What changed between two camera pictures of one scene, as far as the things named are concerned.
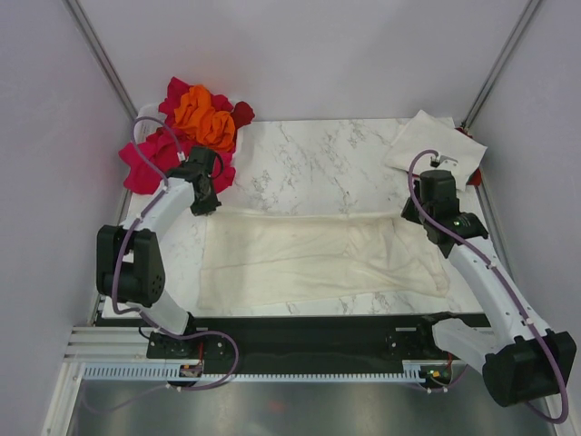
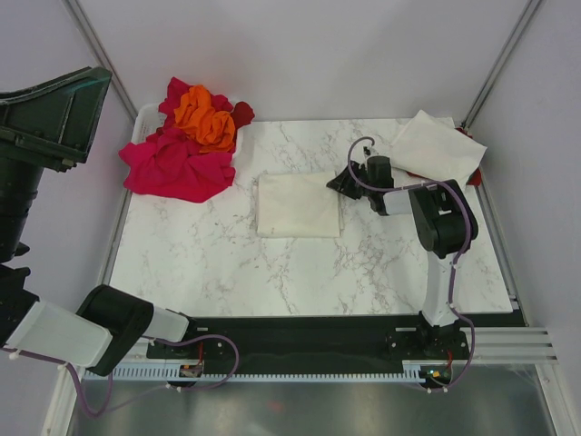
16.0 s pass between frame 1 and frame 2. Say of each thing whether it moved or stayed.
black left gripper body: moved
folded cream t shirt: stayed
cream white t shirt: moved
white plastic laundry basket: stayed
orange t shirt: stayed
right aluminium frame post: stayed
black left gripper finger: moved
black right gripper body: moved
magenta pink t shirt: stayed
